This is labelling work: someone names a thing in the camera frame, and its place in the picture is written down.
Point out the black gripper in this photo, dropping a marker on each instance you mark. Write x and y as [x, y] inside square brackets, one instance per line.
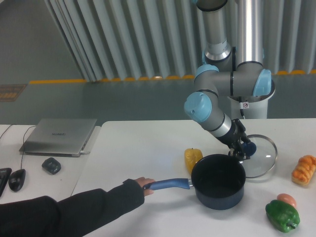
[237, 140]

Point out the glass lid with blue knob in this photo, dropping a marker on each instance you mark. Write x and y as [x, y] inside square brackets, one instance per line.
[260, 156]

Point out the dark blue saucepan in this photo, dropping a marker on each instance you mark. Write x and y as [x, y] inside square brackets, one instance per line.
[218, 181]

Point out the forearm in black sleeve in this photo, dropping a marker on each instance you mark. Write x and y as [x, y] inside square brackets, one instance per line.
[75, 216]

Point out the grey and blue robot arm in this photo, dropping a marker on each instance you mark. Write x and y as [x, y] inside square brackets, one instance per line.
[229, 71]

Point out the person's hand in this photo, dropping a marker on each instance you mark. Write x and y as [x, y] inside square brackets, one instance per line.
[142, 181]

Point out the yellow bell pepper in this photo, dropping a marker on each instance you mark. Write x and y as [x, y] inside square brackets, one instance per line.
[191, 157]

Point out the orange braided bread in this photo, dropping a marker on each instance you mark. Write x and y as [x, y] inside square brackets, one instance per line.
[304, 170]

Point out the green bell pepper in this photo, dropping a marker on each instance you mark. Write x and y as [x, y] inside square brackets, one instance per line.
[283, 216]

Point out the silver laptop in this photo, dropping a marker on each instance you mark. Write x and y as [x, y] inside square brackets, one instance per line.
[63, 137]

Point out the white corrugated partition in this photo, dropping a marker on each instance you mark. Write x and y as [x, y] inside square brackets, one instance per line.
[164, 39]

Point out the black computer mouse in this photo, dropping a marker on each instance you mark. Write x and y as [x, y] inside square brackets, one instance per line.
[16, 180]

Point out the black keyboard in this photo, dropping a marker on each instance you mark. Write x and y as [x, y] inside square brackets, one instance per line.
[4, 176]

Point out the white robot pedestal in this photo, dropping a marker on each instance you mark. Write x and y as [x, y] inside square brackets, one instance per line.
[251, 107]

